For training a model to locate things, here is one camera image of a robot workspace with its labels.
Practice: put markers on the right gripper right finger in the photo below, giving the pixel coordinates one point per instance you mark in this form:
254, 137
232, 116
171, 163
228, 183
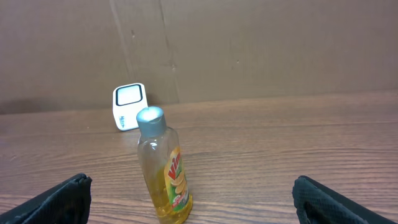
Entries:
318, 204

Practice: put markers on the yellow dish soap bottle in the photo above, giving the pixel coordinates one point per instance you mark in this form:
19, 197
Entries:
160, 157

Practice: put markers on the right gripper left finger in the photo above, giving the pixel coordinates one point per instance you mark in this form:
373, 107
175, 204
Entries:
67, 202

